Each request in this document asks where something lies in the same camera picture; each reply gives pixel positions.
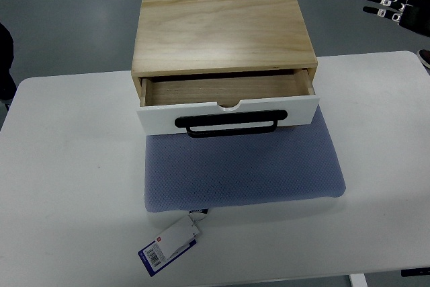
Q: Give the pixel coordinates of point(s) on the person in dark clothes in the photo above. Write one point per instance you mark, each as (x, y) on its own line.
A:
(8, 86)

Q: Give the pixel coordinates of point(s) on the black drawer handle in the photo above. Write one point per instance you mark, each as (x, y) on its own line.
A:
(189, 122)

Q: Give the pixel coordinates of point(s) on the black table bracket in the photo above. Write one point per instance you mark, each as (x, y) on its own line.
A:
(415, 272)

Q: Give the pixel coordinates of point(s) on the white drawer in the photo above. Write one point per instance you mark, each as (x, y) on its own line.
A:
(165, 98)

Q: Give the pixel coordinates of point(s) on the blue-grey mesh cushion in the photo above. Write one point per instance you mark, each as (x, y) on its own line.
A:
(184, 173)

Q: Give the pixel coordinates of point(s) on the wooden drawer cabinet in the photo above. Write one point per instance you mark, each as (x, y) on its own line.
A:
(190, 37)

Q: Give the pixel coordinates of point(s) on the white and blue tag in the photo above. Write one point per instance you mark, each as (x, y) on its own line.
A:
(167, 246)

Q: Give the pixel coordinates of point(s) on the white table leg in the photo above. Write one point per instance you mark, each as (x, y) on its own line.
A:
(358, 280)

